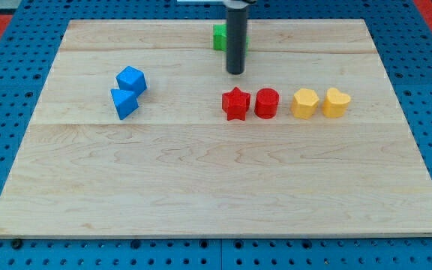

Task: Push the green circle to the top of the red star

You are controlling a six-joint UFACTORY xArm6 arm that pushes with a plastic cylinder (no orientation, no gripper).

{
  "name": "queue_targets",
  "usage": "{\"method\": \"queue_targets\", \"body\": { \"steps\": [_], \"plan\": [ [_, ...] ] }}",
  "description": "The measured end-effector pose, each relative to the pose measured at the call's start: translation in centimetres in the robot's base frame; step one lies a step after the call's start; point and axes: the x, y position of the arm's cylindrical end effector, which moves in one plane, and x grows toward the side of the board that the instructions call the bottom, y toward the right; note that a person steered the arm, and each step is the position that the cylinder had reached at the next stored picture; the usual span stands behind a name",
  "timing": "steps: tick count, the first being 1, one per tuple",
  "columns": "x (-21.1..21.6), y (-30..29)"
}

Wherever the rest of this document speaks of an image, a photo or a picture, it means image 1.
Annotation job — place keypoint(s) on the green circle block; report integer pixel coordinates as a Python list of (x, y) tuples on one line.
[(219, 37)]

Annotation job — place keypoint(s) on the red star block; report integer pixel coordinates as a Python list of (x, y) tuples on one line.
[(235, 104)]

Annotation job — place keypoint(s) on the red cylinder block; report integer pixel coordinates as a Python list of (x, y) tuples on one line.
[(266, 106)]

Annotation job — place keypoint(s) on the wooden board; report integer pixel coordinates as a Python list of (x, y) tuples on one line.
[(175, 168)]

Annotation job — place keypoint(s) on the yellow hexagon block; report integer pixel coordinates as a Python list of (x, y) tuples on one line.
[(304, 103)]

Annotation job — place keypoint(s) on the blue triangle block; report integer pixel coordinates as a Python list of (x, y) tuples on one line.
[(125, 102)]

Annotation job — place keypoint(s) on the blue cube block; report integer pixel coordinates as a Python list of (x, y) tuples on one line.
[(132, 79)]

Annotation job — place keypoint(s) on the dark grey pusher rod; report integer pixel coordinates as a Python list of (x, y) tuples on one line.
[(236, 15)]

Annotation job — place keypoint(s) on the yellow heart block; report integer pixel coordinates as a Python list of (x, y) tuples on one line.
[(335, 103)]

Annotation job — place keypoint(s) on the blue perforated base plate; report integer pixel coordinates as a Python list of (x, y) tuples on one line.
[(27, 50)]

